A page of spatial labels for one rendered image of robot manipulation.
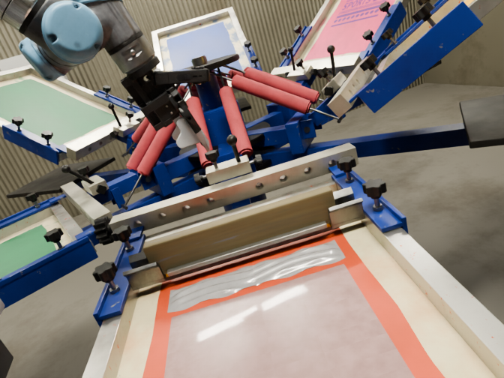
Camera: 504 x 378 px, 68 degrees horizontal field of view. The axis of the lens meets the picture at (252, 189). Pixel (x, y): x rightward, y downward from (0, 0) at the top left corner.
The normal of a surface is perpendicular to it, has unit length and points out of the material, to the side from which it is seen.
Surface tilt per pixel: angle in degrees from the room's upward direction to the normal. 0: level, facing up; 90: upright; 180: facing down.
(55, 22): 91
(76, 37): 90
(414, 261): 0
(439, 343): 0
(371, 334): 0
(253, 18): 90
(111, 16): 90
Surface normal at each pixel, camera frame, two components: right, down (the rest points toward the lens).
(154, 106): 0.33, 0.36
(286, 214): 0.11, 0.37
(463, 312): -0.27, -0.88
